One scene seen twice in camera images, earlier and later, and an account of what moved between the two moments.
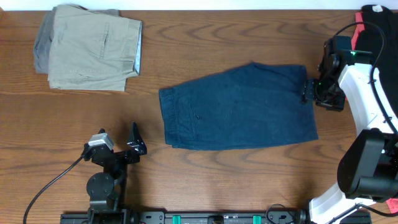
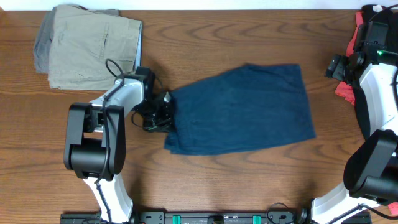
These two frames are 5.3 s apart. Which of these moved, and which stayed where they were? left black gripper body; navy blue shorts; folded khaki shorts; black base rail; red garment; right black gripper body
Moved: right black gripper body; left black gripper body
Stayed: navy blue shorts; folded khaki shorts; black base rail; red garment
